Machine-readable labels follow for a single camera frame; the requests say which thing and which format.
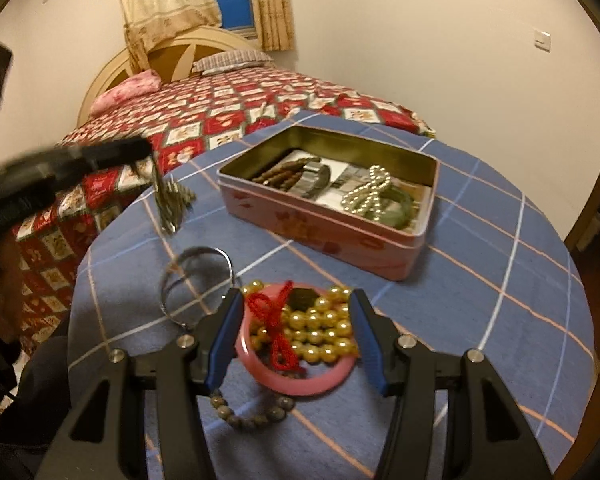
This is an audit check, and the striped pillow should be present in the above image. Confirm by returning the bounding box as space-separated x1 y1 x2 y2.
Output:
192 50 273 77

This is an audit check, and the brown wooden door frame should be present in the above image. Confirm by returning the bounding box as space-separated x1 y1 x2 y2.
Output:
547 0 600 256

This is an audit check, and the printed paper booklet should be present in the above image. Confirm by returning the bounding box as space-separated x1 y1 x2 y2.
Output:
280 147 431 226

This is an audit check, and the red patchwork bedspread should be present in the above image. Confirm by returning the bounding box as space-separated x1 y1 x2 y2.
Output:
10 71 436 356

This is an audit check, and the gold pearl bead necklace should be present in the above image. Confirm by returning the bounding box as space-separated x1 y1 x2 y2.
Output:
240 282 363 366

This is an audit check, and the blue plaid tablecloth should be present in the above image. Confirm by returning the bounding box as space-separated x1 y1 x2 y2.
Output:
67 110 598 480

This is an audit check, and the pink bangle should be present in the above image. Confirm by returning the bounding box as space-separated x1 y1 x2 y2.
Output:
235 282 356 396

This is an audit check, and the wide beige patterned curtain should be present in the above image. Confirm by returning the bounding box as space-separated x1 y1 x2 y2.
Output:
111 0 223 73

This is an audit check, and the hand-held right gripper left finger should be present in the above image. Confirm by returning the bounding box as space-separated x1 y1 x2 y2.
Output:
35 287 245 480

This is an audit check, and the person's dark clothing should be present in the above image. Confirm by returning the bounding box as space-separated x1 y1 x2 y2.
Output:
0 310 81 480

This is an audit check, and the thin silver bangle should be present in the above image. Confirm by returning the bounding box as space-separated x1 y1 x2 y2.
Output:
159 246 241 331

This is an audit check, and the silver ball chain necklace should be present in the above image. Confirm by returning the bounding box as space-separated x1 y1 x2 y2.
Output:
150 157 198 236

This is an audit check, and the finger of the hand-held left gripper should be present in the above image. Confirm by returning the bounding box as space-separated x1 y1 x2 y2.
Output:
0 137 153 186
0 172 88 243

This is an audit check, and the cream wooden headboard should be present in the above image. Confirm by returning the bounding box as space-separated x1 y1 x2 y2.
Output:
76 25 261 128

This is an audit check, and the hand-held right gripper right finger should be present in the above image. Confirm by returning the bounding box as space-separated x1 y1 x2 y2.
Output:
347 287 553 480

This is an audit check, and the silver pearl necklace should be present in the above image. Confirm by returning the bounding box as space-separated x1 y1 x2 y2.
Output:
341 164 392 221

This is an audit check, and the red string bow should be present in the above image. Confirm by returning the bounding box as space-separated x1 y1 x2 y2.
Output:
245 292 308 376

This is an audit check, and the narrow beige patterned curtain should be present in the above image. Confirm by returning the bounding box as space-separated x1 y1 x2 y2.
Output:
247 0 296 52

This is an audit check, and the pink floral tin box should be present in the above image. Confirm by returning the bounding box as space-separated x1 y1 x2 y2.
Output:
216 125 441 282

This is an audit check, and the pink pillow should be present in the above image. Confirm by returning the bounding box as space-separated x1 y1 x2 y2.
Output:
90 70 162 115

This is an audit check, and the green jade bangle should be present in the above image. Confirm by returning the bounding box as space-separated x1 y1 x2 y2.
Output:
370 187 423 233

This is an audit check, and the person's left forearm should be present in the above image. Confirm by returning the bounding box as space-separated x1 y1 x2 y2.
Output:
0 240 28 346

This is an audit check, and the brown wooden bead bracelet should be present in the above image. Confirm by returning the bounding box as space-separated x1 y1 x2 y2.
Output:
250 156 321 191

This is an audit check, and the grey bead bracelet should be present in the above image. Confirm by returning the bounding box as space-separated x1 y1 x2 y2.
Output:
209 394 297 432

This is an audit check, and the grey metal bracelet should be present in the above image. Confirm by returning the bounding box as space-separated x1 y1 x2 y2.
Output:
291 162 332 200

